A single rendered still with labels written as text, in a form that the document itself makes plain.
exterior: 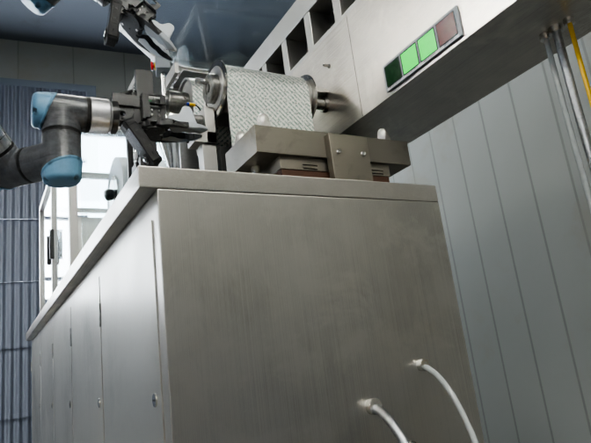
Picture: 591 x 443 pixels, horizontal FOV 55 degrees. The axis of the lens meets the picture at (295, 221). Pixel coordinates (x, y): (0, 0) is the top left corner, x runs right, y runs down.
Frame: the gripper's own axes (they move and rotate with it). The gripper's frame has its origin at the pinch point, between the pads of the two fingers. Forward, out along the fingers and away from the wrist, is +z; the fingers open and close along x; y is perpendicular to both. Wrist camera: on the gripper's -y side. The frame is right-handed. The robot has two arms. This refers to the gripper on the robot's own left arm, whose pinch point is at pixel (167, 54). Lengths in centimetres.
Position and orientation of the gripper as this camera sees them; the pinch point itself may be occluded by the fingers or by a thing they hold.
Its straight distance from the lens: 150.2
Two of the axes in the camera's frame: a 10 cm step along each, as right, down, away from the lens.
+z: 7.4, 6.3, 2.1
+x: -4.7, 2.8, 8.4
